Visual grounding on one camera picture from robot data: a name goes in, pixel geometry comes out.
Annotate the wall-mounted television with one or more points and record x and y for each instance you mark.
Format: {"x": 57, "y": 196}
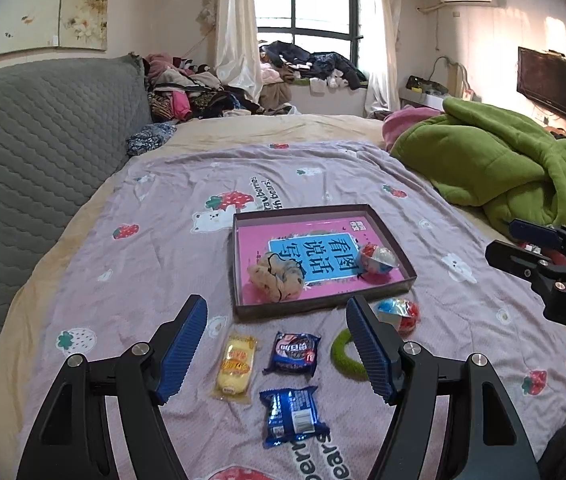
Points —
{"x": 550, "y": 82}

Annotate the cream curtain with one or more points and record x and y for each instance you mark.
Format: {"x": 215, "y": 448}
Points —
{"x": 382, "y": 35}
{"x": 235, "y": 25}

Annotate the green fleece blanket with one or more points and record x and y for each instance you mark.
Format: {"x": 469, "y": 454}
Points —
{"x": 488, "y": 160}

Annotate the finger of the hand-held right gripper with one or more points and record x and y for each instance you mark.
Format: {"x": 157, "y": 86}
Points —
{"x": 513, "y": 257}
{"x": 533, "y": 230}

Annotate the beige plush scrunchie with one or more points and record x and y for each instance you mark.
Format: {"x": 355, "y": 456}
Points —
{"x": 263, "y": 276}

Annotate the pink blanket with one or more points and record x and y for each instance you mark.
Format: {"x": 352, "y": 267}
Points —
{"x": 405, "y": 122}

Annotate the toy egg capsule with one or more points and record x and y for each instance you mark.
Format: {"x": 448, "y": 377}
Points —
{"x": 378, "y": 259}
{"x": 399, "y": 314}

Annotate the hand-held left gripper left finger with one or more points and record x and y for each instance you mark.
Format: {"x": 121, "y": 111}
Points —
{"x": 183, "y": 355}

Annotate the pile of mixed clothes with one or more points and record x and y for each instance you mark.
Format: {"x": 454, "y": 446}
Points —
{"x": 188, "y": 85}

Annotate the dark floral cloth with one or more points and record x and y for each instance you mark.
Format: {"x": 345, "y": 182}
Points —
{"x": 150, "y": 139}

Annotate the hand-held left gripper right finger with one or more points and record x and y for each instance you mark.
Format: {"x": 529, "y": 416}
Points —
{"x": 370, "y": 350}

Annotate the dark-framed window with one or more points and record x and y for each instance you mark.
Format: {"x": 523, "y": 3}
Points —
{"x": 313, "y": 0}

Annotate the dark bag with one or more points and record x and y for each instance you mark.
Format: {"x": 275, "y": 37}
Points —
{"x": 425, "y": 85}

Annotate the brown cloth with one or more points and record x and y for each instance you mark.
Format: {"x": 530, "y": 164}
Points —
{"x": 275, "y": 95}

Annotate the dark clothes on windowsill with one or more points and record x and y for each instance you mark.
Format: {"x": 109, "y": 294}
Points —
{"x": 313, "y": 62}

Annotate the dark blue cookie packet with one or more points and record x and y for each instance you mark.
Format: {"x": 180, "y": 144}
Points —
{"x": 293, "y": 355}

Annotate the purple strawberry printed blanket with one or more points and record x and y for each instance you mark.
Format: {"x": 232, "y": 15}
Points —
{"x": 138, "y": 260}

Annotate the grey quilted headboard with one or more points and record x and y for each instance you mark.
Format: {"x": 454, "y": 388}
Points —
{"x": 38, "y": 150}

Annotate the shallow brown cardboard box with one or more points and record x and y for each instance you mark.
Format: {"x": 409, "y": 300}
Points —
{"x": 313, "y": 308}

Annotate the yellow cake snack packet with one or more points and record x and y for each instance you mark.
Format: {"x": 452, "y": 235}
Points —
{"x": 234, "y": 367}

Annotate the shiny blue cookie packet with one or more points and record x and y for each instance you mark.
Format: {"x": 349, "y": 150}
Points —
{"x": 293, "y": 415}

